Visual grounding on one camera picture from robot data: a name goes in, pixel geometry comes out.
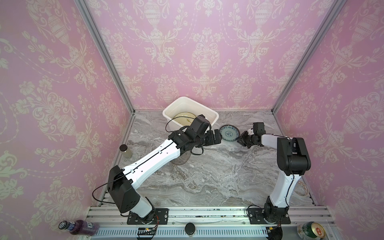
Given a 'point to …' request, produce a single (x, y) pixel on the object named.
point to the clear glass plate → (182, 159)
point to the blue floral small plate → (229, 132)
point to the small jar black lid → (126, 152)
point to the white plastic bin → (185, 104)
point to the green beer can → (311, 229)
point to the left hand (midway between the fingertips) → (216, 139)
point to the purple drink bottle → (79, 227)
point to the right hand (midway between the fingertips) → (237, 137)
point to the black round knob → (190, 228)
